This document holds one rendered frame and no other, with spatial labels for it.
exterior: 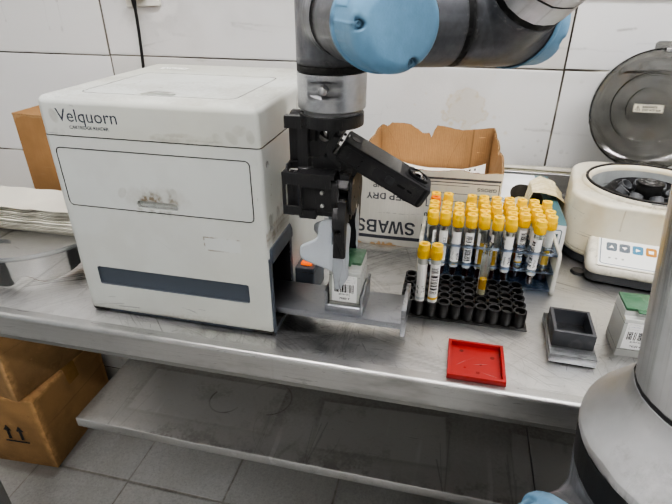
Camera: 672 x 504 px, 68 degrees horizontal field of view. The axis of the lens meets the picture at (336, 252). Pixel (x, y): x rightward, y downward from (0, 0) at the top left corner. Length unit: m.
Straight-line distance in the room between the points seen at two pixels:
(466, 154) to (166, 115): 0.69
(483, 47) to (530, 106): 0.70
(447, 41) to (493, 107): 0.71
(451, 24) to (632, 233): 0.54
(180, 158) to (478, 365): 0.43
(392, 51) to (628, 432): 0.31
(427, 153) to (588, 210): 0.38
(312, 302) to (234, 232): 0.14
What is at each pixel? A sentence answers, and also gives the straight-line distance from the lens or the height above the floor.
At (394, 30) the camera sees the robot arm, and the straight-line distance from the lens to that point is 0.41.
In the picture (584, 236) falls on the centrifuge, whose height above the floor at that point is 0.93.
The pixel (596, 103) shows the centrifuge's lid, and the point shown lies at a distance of 1.13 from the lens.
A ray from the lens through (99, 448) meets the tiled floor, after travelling 1.84.
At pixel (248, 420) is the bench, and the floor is 0.27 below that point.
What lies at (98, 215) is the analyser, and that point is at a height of 1.03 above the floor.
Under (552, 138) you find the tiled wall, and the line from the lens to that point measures 1.20.
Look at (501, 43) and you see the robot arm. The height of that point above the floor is 1.24.
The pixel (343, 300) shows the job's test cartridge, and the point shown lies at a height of 0.93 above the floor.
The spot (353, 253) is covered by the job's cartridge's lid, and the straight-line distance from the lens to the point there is 0.64.
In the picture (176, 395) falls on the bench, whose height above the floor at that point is 0.27.
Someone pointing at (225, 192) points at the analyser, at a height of 1.08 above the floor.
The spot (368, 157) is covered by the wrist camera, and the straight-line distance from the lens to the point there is 0.56.
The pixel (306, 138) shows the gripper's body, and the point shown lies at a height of 1.14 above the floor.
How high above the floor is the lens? 1.29
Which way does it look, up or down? 28 degrees down
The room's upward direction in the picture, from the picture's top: straight up
